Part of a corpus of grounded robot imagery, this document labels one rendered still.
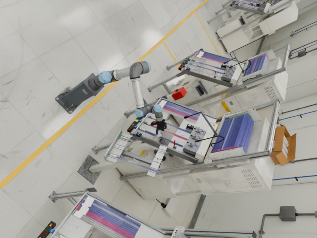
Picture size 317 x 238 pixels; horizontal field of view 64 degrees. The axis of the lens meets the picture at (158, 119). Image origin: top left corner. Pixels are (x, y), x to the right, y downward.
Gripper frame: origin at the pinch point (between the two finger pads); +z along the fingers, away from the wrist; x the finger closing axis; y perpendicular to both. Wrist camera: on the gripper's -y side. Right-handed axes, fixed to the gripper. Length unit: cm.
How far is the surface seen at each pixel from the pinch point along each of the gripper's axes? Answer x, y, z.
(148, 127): 6.9, -17.0, 0.1
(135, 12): 218, -142, -60
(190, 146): -1.1, 32.5, 6.5
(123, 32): 160, -133, -45
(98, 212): -96, -8, 2
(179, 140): 6.7, 16.8, 8.7
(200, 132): 22.4, 34.9, 7.1
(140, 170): -10, -29, 53
